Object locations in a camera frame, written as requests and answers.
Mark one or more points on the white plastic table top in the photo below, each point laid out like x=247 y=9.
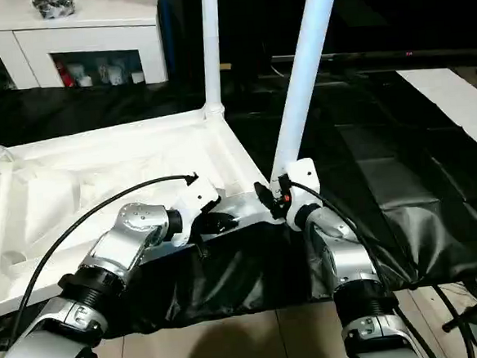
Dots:
x=59 y=183

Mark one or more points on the black work mat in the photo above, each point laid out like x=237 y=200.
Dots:
x=404 y=200

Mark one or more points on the white flat board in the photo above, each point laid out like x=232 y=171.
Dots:
x=454 y=102

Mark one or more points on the red bottle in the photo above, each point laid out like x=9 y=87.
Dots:
x=65 y=75

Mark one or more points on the white cabinet with glass doors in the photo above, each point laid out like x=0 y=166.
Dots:
x=64 y=27

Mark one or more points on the small dark grey bundle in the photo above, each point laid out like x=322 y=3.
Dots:
x=53 y=3

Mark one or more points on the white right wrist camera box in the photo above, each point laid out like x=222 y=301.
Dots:
x=300 y=183

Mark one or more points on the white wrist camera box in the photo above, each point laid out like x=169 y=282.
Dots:
x=195 y=200
x=300 y=183

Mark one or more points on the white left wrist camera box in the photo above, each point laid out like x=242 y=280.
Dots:
x=195 y=200

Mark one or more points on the black rail bar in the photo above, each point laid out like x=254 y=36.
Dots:
x=377 y=56

